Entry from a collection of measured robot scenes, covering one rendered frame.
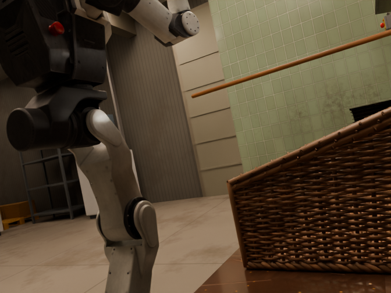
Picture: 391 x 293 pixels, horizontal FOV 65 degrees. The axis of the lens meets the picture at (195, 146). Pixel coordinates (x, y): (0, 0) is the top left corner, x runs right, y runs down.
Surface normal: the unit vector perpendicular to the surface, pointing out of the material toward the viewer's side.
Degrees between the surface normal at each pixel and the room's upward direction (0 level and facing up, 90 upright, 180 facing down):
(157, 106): 90
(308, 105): 90
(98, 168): 100
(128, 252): 60
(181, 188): 90
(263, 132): 90
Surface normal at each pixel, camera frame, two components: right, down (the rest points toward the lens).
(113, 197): -0.40, 0.25
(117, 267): -0.48, -0.42
